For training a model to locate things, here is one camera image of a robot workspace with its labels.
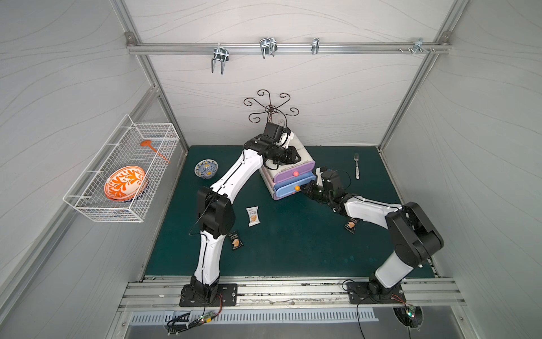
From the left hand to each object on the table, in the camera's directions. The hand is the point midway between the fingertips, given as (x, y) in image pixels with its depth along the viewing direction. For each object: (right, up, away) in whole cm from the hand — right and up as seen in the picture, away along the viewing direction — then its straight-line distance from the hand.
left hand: (299, 159), depth 85 cm
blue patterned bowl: (-47, -4, +24) cm, 53 cm away
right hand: (+1, -11, +6) cm, 12 cm away
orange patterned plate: (-56, -8, -22) cm, 61 cm away
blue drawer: (-3, -11, +1) cm, 11 cm away
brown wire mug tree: (-12, +23, +7) cm, 27 cm away
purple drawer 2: (-9, -18, +12) cm, 23 cm away
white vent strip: (-17, -54, -15) cm, 59 cm away
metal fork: (+34, -4, +26) cm, 43 cm away
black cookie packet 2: (+23, -28, +5) cm, 37 cm away
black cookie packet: (-27, -33, 0) cm, 42 cm away
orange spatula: (-58, +6, -7) cm, 59 cm away
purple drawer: (+1, -4, +1) cm, 5 cm away
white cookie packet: (-20, -25, +7) cm, 33 cm away
